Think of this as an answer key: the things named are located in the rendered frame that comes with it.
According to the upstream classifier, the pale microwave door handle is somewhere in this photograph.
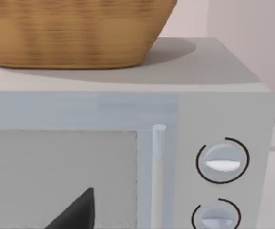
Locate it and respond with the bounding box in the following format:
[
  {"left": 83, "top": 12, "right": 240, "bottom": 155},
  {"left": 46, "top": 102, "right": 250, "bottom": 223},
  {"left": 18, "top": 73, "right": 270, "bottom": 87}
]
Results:
[{"left": 151, "top": 124, "right": 167, "bottom": 229}]

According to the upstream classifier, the woven wicker basket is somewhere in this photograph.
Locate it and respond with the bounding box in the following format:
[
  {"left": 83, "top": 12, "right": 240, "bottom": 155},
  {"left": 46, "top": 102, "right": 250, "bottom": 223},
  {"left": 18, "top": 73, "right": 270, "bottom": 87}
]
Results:
[{"left": 0, "top": 0, "right": 177, "bottom": 70}]

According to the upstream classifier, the pale microwave oven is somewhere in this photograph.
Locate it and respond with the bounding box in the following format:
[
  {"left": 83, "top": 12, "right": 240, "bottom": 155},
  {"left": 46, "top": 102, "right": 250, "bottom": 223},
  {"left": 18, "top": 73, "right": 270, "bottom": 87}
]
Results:
[{"left": 0, "top": 37, "right": 275, "bottom": 229}]

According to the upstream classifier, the pale microwave door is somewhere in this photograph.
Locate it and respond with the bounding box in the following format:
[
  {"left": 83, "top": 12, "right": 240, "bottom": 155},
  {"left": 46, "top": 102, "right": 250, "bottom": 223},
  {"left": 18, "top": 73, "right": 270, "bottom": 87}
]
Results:
[{"left": 0, "top": 92, "right": 179, "bottom": 229}]

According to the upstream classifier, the pale microwave knob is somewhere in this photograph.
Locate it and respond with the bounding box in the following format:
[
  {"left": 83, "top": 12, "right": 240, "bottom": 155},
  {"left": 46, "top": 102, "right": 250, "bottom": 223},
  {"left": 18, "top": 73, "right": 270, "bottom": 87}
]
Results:
[
  {"left": 191, "top": 198, "right": 242, "bottom": 229},
  {"left": 195, "top": 137, "right": 250, "bottom": 184}
]

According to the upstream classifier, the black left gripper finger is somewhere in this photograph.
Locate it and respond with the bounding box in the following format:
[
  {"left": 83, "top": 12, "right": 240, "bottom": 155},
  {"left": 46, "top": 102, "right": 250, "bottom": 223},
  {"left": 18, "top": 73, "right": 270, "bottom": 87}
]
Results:
[{"left": 44, "top": 187, "right": 96, "bottom": 229}]

